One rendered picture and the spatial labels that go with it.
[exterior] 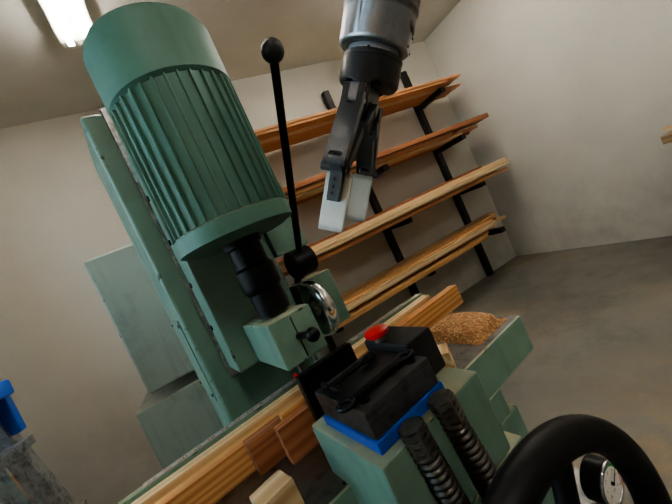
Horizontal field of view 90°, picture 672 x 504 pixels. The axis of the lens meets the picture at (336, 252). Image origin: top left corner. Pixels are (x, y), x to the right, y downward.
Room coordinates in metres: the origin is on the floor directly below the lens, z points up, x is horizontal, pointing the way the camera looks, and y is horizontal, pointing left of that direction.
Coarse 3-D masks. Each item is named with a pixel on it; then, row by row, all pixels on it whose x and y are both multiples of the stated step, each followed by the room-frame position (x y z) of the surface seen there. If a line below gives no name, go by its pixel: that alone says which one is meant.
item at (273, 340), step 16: (304, 304) 0.48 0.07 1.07; (256, 320) 0.54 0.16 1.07; (272, 320) 0.47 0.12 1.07; (288, 320) 0.46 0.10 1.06; (304, 320) 0.47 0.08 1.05; (256, 336) 0.51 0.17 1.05; (272, 336) 0.45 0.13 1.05; (288, 336) 0.46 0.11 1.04; (320, 336) 0.48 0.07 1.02; (256, 352) 0.55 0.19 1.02; (272, 352) 0.47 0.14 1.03; (288, 352) 0.45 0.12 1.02; (304, 352) 0.46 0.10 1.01; (288, 368) 0.45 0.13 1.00
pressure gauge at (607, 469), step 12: (588, 456) 0.47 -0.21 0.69; (600, 456) 0.47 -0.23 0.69; (588, 468) 0.46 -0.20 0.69; (600, 468) 0.45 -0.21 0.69; (612, 468) 0.46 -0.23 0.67; (588, 480) 0.45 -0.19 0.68; (600, 480) 0.44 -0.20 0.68; (612, 480) 0.45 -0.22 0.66; (588, 492) 0.45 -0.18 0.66; (600, 492) 0.44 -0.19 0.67; (612, 492) 0.45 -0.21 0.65
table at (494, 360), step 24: (504, 336) 0.50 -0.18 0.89; (528, 336) 0.53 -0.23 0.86; (456, 360) 0.48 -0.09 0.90; (480, 360) 0.46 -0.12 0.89; (504, 360) 0.49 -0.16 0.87; (504, 432) 0.35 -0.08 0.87; (312, 456) 0.41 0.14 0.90; (264, 480) 0.41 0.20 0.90; (312, 480) 0.37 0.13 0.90; (336, 480) 0.35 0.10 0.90
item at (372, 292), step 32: (384, 96) 2.90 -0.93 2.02; (416, 96) 3.25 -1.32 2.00; (288, 128) 2.56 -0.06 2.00; (320, 128) 2.89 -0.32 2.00; (448, 128) 3.09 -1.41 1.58; (384, 160) 2.84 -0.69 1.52; (320, 192) 2.81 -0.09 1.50; (448, 192) 3.02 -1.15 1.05; (384, 224) 2.71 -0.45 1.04; (480, 224) 3.19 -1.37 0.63; (320, 256) 2.46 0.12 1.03; (416, 256) 3.07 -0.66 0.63; (448, 256) 2.91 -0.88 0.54; (480, 256) 3.65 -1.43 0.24; (352, 288) 2.95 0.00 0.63; (384, 288) 2.62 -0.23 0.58; (416, 288) 3.24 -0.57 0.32
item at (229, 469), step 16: (448, 288) 0.69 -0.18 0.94; (432, 304) 0.65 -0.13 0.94; (448, 304) 0.67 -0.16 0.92; (416, 320) 0.62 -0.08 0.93; (432, 320) 0.64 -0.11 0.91; (272, 416) 0.48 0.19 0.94; (240, 448) 0.43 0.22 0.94; (208, 464) 0.43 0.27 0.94; (224, 464) 0.42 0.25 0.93; (240, 464) 0.43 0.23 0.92; (192, 480) 0.41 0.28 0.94; (208, 480) 0.41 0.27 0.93; (224, 480) 0.42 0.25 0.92; (240, 480) 0.43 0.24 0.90; (176, 496) 0.39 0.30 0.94; (192, 496) 0.40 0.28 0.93; (208, 496) 0.41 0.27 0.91
